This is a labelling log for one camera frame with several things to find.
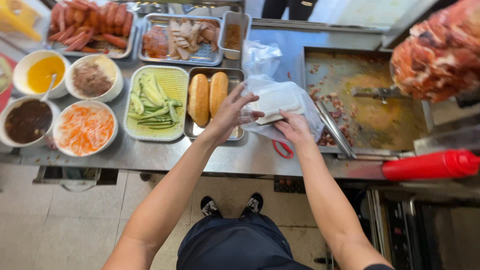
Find person's right hand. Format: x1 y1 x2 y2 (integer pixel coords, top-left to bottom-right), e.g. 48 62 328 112
273 110 314 147

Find person's left hand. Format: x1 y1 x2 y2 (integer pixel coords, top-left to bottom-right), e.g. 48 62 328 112
204 85 265 145

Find clear plastic bag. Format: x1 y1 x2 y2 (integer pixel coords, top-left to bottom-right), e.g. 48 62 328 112
240 75 325 143

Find white foam food box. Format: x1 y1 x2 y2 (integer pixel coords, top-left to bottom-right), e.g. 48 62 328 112
250 91 305 125

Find baguette bread roll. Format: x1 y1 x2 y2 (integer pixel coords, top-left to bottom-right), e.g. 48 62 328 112
209 71 229 119
187 73 211 127

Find metal tongs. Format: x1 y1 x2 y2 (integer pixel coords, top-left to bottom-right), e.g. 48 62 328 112
315 100 357 160

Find metal bread tray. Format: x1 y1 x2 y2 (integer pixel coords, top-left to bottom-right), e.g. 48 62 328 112
183 67 245 141

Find green tray of cucumber strips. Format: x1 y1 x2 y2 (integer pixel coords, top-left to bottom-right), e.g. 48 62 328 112
123 65 189 142

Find heap of clear plastic bags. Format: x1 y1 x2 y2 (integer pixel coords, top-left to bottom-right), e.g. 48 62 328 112
242 40 283 80

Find greasy metal griddle tray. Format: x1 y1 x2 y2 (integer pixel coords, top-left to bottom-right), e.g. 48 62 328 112
302 46 436 155

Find small metal tub of seasoning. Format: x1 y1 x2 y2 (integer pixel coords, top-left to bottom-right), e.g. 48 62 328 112
217 11 252 60

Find metal spatula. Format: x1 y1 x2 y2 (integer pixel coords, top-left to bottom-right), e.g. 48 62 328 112
350 85 404 105

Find person's right black shoe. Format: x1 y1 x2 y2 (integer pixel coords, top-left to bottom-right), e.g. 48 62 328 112
240 192 264 217

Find person's black shoe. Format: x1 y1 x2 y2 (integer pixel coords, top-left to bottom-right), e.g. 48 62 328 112
200 196 223 218
240 192 264 217

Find person's left black shoe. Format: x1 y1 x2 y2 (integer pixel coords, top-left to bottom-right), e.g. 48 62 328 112
200 196 223 218

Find metal tray of sliced meat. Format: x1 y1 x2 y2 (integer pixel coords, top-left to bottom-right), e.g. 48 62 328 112
137 13 224 67

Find person's dark blue shorts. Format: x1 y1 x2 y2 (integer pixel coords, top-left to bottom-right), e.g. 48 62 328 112
176 212 314 270

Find red squeeze bottle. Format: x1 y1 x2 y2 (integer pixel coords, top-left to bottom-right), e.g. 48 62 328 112
382 149 480 182

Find white bowl of pate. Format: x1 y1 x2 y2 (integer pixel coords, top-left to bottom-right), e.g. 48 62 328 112
65 54 124 103

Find white bowl of pickled carrot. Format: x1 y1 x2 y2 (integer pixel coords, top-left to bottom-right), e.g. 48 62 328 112
52 100 119 157

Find doner meat on spit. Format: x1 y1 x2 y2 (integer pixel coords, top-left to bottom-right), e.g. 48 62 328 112
390 0 480 103

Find metal tray of red sausages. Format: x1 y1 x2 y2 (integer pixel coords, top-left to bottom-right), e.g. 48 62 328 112
45 0 138 59

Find metal drawer under counter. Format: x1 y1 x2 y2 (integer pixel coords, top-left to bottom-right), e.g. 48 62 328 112
32 166 120 193

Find metal spoon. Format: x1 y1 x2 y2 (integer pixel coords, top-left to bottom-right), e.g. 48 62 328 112
40 73 58 103

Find white bowl of yellow sauce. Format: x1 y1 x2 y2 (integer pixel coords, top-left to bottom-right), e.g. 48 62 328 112
12 49 71 100

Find white bowl of dark sauce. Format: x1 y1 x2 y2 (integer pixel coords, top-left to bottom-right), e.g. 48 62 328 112
0 95 61 148

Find yellow plastic stool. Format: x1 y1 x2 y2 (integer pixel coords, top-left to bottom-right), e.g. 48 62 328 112
0 0 43 42

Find red handled scissors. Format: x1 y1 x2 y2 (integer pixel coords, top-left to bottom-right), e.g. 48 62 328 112
272 139 294 160

